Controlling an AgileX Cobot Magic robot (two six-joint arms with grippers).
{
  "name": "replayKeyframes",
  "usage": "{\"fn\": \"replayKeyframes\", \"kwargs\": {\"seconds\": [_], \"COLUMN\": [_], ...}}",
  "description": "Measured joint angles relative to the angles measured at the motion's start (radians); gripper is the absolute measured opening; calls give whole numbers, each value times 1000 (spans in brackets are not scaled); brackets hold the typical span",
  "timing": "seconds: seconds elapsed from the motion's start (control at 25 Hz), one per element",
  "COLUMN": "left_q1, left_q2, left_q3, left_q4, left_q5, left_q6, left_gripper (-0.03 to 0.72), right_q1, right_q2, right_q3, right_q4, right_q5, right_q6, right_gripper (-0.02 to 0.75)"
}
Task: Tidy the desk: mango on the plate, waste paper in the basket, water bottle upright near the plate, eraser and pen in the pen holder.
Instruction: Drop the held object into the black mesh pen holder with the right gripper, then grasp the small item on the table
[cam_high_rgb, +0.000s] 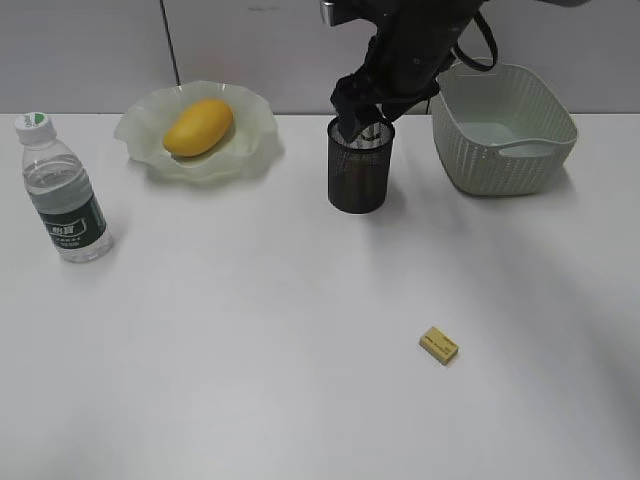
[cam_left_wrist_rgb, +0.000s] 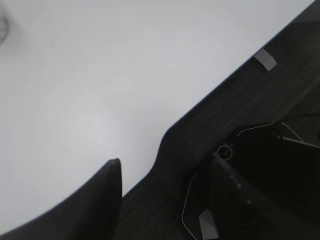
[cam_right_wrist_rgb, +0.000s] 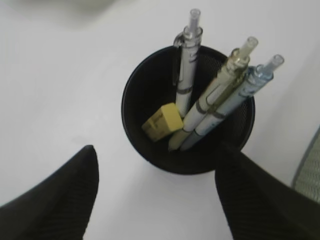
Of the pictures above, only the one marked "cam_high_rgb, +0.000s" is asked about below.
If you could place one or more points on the pale green plastic basket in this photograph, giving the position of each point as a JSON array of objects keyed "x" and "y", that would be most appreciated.
[{"x": 501, "y": 133}]

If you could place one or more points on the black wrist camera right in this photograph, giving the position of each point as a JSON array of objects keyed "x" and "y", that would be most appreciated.
[{"x": 338, "y": 12}]

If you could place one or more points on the yellow mango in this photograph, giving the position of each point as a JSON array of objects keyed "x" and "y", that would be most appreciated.
[{"x": 199, "y": 128}]

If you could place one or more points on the clear water bottle green label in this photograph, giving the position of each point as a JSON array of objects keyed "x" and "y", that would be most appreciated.
[{"x": 61, "y": 191}]

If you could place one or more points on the translucent green wavy plate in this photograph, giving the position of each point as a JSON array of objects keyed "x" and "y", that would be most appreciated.
[{"x": 251, "y": 141}]

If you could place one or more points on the black mesh pen holder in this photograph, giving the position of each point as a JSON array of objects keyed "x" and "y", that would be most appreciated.
[{"x": 358, "y": 178}]

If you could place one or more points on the beige pen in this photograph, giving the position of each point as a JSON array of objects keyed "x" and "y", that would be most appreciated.
[{"x": 370, "y": 137}]

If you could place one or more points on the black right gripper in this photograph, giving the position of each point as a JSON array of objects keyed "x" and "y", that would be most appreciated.
[{"x": 412, "y": 44}]

